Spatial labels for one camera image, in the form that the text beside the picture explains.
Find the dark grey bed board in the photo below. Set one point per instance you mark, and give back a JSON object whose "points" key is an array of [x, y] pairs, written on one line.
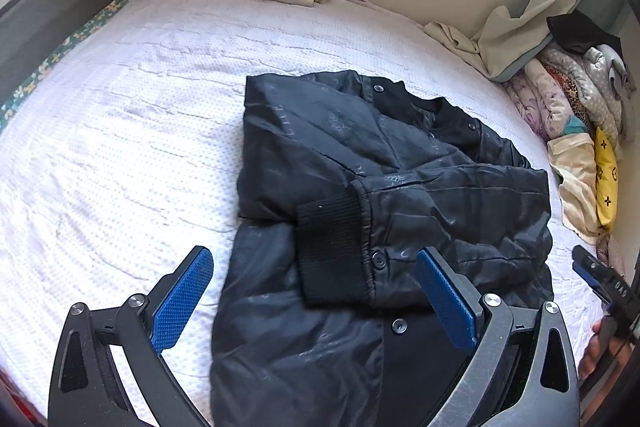
{"points": [[50, 7]]}

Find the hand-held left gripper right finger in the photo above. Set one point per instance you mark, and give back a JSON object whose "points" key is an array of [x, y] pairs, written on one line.
{"points": [[445, 302]]}

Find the brown knitted cloth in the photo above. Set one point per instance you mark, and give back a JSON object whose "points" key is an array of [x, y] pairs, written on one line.
{"points": [[611, 249]]}

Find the yellow printed pillow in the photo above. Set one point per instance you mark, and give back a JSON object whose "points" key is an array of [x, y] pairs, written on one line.
{"points": [[606, 177]]}

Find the grey garment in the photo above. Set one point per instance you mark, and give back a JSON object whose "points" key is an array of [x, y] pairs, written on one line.
{"points": [[610, 72]]}

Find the bed with white quilted cover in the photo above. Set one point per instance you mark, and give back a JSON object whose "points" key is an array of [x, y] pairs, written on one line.
{"points": [[125, 132]]}

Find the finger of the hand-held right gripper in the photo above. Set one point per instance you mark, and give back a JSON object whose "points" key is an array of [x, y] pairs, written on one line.
{"points": [[592, 272]]}

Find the black padded jacket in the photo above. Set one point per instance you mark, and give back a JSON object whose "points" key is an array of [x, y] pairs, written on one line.
{"points": [[425, 187]]}

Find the black cloth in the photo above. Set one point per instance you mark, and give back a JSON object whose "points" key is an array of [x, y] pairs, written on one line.
{"points": [[580, 32]]}

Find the light purple floral quilt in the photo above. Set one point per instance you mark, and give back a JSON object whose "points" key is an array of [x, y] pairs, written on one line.
{"points": [[530, 102]]}

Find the person's right hand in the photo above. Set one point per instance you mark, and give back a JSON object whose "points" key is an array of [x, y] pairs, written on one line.
{"points": [[592, 349]]}

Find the dark patterned quilt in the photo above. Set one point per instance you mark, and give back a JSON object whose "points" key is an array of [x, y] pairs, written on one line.
{"points": [[562, 84]]}

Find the cream cloth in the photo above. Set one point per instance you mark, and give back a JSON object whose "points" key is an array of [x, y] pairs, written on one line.
{"points": [[575, 177]]}

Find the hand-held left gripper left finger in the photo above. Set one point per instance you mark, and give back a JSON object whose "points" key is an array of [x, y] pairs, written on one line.
{"points": [[182, 297]]}

